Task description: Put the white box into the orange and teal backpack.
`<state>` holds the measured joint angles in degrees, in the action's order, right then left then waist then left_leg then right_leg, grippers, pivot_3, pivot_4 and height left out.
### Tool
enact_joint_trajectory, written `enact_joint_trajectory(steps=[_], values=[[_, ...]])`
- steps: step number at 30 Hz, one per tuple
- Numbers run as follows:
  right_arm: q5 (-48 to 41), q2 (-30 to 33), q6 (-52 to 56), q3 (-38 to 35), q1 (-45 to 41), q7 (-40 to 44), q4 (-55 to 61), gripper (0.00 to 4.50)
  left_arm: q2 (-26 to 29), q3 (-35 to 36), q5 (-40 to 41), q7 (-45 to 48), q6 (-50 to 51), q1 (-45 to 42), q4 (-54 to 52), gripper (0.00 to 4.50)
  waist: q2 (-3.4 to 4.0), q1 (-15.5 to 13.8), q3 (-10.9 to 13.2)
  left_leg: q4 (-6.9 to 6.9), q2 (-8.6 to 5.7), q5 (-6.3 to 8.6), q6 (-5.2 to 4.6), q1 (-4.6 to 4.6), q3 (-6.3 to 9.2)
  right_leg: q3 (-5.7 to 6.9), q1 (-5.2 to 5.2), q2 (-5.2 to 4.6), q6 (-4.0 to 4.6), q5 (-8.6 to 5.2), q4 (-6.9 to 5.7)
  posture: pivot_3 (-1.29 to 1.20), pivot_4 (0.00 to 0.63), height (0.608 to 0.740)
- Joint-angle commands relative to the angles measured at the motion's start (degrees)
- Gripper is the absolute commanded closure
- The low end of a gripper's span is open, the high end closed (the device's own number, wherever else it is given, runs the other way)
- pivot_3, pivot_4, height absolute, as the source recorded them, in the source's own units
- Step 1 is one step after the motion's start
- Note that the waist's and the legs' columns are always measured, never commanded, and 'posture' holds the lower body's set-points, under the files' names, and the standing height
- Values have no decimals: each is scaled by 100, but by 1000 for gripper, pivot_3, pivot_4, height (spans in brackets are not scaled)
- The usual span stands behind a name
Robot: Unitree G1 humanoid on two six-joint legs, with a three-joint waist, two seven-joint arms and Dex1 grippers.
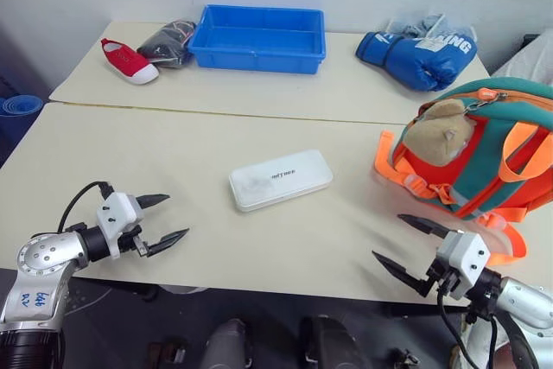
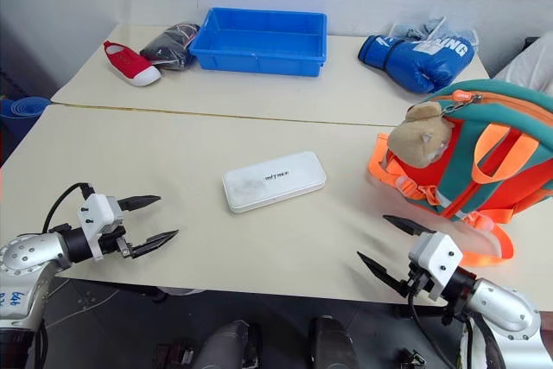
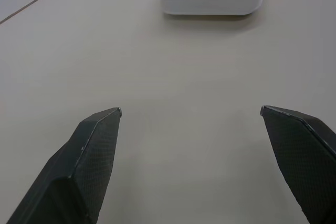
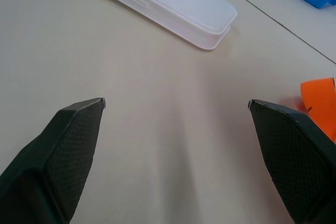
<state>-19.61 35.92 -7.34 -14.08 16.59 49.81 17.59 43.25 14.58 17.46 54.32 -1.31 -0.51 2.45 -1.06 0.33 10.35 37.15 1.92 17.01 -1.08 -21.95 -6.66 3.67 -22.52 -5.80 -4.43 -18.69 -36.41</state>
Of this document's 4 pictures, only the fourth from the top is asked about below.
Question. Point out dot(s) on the white plastic case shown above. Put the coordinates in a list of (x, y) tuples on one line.
[(168, 5)]

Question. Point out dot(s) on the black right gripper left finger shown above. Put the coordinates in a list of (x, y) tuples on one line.
[(56, 165)]

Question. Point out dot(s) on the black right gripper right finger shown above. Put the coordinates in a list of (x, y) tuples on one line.
[(291, 161)]

